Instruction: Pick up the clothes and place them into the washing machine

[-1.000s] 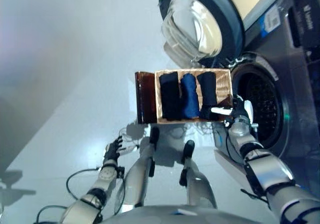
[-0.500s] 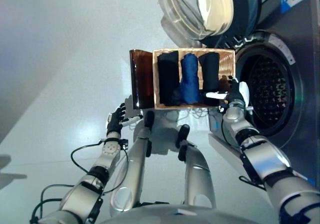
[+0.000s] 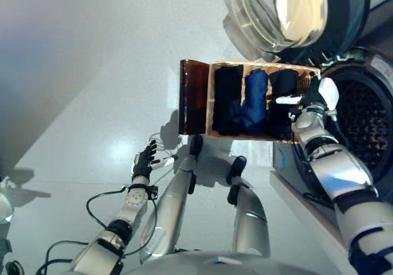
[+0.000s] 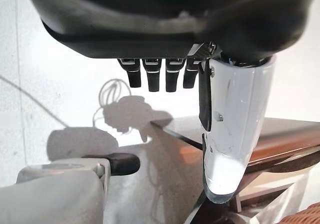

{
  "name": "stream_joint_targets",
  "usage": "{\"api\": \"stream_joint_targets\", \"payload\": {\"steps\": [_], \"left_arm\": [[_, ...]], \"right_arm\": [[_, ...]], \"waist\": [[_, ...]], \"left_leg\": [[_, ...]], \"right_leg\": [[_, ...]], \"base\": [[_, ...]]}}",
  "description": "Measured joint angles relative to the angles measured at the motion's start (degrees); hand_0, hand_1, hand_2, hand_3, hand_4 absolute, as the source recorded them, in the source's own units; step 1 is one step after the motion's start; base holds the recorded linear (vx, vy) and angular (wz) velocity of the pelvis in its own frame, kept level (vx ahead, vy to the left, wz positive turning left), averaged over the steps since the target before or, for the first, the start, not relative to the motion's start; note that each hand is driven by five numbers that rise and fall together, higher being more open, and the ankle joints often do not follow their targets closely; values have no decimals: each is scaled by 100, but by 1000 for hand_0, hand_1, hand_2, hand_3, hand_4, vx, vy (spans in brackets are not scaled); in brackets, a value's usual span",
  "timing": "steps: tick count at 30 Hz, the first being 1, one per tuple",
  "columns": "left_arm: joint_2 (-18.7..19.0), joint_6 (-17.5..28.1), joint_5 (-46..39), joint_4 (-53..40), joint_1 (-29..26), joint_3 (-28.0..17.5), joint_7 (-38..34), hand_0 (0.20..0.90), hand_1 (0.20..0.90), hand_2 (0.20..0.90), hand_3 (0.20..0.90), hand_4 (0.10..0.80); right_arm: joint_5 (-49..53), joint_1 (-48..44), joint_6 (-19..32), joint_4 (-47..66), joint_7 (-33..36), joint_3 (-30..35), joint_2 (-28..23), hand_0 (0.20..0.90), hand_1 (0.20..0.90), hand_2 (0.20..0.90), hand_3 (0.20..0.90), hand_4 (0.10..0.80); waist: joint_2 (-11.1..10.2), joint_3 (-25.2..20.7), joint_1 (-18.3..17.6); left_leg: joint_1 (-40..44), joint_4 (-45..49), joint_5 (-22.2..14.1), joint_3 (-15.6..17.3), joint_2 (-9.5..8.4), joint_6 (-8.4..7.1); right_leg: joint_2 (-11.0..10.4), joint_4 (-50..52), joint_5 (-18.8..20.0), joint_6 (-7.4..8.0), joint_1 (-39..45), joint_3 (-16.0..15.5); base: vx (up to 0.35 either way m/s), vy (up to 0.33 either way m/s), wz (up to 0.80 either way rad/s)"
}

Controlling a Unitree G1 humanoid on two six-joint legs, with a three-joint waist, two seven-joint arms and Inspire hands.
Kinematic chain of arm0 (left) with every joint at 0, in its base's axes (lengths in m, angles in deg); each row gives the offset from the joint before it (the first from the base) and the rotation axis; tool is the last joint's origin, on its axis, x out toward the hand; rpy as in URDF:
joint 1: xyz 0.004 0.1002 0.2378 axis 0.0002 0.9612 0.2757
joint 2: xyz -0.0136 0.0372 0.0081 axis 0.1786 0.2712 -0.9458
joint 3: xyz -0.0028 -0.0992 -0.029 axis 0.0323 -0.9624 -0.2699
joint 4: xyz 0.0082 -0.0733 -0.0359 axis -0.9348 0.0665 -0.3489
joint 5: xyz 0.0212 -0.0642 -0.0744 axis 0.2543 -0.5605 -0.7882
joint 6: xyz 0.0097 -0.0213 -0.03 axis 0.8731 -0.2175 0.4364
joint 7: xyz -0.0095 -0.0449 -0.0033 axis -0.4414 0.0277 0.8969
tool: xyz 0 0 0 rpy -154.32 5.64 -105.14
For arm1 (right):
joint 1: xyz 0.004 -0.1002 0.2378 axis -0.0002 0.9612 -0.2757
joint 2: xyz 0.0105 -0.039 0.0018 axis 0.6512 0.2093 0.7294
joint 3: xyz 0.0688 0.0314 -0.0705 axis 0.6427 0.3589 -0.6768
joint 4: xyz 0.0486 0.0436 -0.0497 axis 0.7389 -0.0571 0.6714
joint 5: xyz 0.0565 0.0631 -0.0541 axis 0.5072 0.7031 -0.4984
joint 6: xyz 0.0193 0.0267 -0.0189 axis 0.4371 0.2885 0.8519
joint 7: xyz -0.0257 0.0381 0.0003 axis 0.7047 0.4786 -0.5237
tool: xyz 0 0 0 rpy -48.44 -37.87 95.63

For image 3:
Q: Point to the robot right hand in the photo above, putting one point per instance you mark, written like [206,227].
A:
[327,92]

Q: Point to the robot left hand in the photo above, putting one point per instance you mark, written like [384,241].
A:
[142,164]

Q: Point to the black cloth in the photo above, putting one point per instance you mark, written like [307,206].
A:
[282,81]
[225,97]

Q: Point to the blue cloth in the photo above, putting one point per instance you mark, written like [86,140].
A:
[255,94]

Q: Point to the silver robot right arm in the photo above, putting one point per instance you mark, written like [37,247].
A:
[337,170]

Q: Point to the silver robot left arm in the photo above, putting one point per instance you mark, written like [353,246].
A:
[135,198]

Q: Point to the dark grey washing machine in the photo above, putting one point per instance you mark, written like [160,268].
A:
[368,118]

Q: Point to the small blue sticker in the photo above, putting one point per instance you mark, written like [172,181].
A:
[282,162]

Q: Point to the brown glossy stool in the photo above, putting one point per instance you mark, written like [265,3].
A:
[193,97]

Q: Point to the brown wicker basket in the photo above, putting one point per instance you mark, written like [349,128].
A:
[210,103]

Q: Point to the round glass washer door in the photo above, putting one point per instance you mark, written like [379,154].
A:
[276,11]

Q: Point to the white cabinet side panel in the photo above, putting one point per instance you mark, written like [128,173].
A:
[294,201]

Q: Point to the silver robot right leg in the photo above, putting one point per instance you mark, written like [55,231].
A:
[251,219]

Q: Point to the silver robot torso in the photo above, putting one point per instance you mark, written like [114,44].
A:
[215,265]

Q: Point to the white floor equipment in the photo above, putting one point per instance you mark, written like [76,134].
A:
[4,209]

